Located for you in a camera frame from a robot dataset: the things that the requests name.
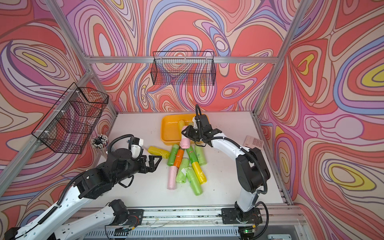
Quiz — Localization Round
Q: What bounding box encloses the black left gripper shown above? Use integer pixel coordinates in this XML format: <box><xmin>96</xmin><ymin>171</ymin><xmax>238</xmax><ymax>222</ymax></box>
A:
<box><xmin>112</xmin><ymin>154</ymin><xmax>163</xmax><ymax>186</ymax></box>

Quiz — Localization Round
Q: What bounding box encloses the pink labelled trash bag roll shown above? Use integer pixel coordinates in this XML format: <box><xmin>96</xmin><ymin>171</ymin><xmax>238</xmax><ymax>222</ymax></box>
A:
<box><xmin>180</xmin><ymin>134</ymin><xmax>191</xmax><ymax>150</ymax></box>

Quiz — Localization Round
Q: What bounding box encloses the yellow trash bag roll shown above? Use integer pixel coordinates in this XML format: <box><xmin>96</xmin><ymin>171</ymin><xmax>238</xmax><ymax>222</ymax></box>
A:
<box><xmin>192</xmin><ymin>162</ymin><xmax>207</xmax><ymax>185</ymax></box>
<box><xmin>178</xmin><ymin>120</ymin><xmax>186</xmax><ymax>133</ymax></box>

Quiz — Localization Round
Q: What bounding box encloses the yellow plastic storage box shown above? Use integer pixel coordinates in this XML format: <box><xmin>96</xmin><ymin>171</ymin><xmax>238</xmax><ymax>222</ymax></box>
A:
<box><xmin>161</xmin><ymin>114</ymin><xmax>195</xmax><ymax>146</ymax></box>

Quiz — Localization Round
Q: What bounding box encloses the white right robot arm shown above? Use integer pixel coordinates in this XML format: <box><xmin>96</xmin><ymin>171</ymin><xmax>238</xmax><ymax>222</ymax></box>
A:
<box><xmin>182</xmin><ymin>112</ymin><xmax>271</xmax><ymax>224</ymax></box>

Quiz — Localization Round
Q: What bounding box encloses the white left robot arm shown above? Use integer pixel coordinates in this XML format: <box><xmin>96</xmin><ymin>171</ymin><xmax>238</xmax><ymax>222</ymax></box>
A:
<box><xmin>5</xmin><ymin>148</ymin><xmax>162</xmax><ymax>240</ymax></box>

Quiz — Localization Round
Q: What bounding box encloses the yellow roll upper left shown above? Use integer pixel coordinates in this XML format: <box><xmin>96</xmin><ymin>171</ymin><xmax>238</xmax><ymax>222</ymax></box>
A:
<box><xmin>148</xmin><ymin>146</ymin><xmax>170</xmax><ymax>159</ymax></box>

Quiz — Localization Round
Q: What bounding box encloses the light green roll upper right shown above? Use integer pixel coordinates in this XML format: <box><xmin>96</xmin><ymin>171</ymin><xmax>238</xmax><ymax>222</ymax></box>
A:
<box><xmin>195</xmin><ymin>145</ymin><xmax>207</xmax><ymax>166</ymax></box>

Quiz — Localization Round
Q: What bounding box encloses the pink trash bag roll left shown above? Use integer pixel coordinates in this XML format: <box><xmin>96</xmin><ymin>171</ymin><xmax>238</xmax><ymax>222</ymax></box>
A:
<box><xmin>167</xmin><ymin>166</ymin><xmax>178</xmax><ymax>190</ymax></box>

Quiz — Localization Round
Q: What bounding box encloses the green roll beside orange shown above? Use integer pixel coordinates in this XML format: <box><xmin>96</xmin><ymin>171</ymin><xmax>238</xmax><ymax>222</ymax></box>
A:
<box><xmin>167</xmin><ymin>144</ymin><xmax>180</xmax><ymax>166</ymax></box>

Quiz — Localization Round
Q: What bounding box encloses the orange trash bag roll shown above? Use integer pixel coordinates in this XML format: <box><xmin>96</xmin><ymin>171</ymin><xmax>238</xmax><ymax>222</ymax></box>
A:
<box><xmin>174</xmin><ymin>149</ymin><xmax>184</xmax><ymax>168</ymax></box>

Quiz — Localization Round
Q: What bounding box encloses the large green trash bag roll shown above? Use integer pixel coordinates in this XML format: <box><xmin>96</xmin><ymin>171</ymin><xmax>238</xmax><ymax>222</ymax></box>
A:
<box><xmin>185</xmin><ymin>167</ymin><xmax>203</xmax><ymax>196</ymax></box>

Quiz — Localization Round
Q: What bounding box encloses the pink calculator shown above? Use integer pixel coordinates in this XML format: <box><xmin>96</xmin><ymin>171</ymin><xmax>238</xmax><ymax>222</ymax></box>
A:
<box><xmin>244</xmin><ymin>135</ymin><xmax>264</xmax><ymax>150</ymax></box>

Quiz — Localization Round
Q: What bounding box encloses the pencil holder cup with pencils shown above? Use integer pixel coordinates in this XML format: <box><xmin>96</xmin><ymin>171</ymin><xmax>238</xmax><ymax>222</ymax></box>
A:
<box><xmin>91</xmin><ymin>134</ymin><xmax>109</xmax><ymax>159</ymax></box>

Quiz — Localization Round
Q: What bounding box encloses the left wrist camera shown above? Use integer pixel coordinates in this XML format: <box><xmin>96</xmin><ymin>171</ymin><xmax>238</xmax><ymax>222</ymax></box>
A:
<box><xmin>129</xmin><ymin>137</ymin><xmax>144</xmax><ymax>155</ymax></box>

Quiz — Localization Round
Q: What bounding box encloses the black wire basket on back wall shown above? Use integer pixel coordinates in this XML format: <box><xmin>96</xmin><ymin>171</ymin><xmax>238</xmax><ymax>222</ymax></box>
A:
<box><xmin>151</xmin><ymin>51</ymin><xmax>216</xmax><ymax>86</ymax></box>

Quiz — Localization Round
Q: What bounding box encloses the black wire basket on wall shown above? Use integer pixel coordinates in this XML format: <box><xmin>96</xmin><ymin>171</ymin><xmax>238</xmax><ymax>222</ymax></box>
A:
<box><xmin>151</xmin><ymin>51</ymin><xmax>216</xmax><ymax>86</ymax></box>
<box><xmin>32</xmin><ymin>83</ymin><xmax>109</xmax><ymax>155</ymax></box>

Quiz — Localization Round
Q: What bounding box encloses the metal base rail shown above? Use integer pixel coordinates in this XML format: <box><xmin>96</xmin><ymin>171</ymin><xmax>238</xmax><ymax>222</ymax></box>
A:
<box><xmin>64</xmin><ymin>203</ymin><xmax>268</xmax><ymax>240</ymax></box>

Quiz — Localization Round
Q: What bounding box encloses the black wire basket on left wall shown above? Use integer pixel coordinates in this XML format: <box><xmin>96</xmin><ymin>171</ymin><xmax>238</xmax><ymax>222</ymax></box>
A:
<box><xmin>32</xmin><ymin>83</ymin><xmax>109</xmax><ymax>155</ymax></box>

